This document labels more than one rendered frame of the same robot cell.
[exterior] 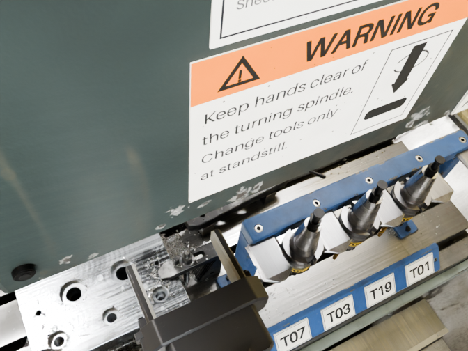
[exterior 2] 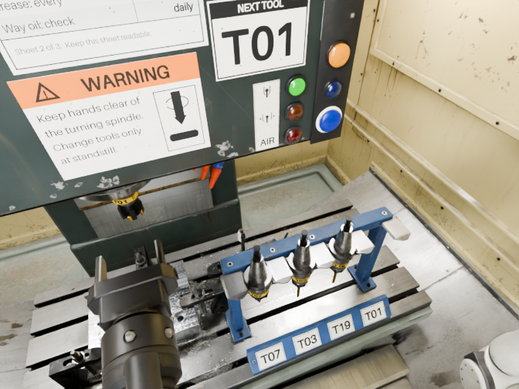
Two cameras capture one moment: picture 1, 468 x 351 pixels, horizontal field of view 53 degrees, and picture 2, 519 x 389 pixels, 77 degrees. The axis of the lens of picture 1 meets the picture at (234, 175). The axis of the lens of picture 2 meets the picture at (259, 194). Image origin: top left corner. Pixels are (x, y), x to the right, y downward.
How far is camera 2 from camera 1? 25 cm
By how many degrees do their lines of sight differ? 16
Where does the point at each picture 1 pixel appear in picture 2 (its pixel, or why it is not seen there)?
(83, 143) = not seen: outside the picture
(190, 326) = (114, 289)
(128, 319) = not seen: hidden behind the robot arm
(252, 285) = (162, 268)
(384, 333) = (356, 367)
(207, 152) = (54, 143)
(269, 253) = (235, 280)
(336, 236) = (283, 272)
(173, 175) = (39, 156)
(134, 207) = (23, 174)
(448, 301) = (411, 347)
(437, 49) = (193, 97)
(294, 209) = not seen: hidden behind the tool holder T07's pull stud
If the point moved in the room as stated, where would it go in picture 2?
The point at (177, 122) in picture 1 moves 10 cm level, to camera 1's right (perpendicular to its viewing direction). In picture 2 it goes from (20, 118) to (123, 131)
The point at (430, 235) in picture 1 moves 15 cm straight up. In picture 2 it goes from (386, 290) to (398, 264)
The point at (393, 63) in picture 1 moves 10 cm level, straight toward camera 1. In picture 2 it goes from (161, 102) to (68, 153)
